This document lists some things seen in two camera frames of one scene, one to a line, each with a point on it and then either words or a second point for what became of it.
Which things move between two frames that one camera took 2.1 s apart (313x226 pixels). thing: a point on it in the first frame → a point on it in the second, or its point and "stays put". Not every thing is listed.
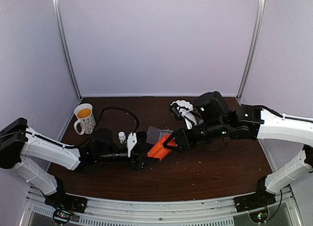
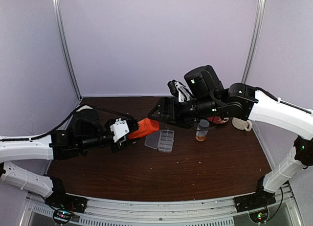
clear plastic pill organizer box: x=153 y=134 stays put
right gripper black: x=180 y=133 → x=164 y=102
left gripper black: x=139 y=164 → x=118 y=147
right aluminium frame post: x=254 y=44 stays put
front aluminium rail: x=108 y=212 stays put
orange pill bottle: x=158 y=150 → x=145 y=125
